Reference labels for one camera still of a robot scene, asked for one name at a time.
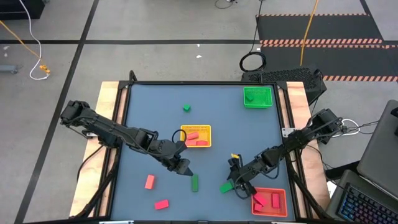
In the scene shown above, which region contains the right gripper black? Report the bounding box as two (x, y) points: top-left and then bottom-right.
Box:
(228, 153), (266, 196)

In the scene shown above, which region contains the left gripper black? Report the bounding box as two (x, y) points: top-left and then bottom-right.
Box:
(154, 139), (195, 177)

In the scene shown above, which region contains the green wedge block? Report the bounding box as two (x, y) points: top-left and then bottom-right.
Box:
(219, 182), (234, 194)

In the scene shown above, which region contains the yellow plastic basket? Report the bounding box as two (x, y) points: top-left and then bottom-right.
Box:
(180, 124), (213, 149)

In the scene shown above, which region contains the orange plastic basket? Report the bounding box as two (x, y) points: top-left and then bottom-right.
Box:
(251, 187), (289, 218)

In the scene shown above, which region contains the wooden base board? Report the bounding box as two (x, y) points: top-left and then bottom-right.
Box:
(70, 81), (128, 217)
(285, 81), (330, 218)

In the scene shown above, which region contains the green plastic basket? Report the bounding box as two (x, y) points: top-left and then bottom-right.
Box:
(243, 86), (274, 110)

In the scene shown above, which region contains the black clamp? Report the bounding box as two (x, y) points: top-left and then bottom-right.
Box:
(81, 126), (100, 138)

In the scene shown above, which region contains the black perforated case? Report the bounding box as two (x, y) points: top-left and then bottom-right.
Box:
(241, 67), (328, 99)

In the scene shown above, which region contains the laptop with backlit keyboard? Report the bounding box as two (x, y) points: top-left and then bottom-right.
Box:
(325, 169), (398, 224)

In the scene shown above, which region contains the grey closed laptop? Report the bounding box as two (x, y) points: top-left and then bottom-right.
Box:
(356, 99), (398, 200)

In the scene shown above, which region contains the black mat with hazard stripes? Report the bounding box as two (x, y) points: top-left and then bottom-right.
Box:
(255, 12), (398, 82)

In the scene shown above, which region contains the grey metal foot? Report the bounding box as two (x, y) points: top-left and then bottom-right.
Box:
(0, 64), (20, 75)

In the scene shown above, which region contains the black cabinet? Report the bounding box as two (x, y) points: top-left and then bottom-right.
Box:
(0, 0), (46, 20)

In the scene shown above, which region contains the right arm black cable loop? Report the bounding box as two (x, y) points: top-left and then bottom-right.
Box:
(233, 175), (251, 200)

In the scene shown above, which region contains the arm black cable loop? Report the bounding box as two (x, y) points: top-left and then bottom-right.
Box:
(172, 129), (188, 147)
(233, 175), (251, 200)

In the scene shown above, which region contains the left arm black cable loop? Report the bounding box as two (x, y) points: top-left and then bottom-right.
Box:
(172, 129), (188, 147)

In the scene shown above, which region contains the black diagonal frame brace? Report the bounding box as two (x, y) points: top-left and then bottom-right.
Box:
(70, 147), (122, 218)
(283, 146), (330, 220)

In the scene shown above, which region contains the thin black cable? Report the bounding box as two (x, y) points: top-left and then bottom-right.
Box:
(214, 0), (239, 9)
(76, 144), (105, 183)

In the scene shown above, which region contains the white cable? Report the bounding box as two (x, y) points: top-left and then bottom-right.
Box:
(331, 118), (380, 138)
(18, 0), (50, 81)

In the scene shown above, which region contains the black coiled cable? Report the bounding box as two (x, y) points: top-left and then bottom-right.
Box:
(238, 0), (267, 73)

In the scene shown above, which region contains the yellow cable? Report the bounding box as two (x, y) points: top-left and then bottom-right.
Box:
(0, 20), (51, 75)
(298, 0), (320, 67)

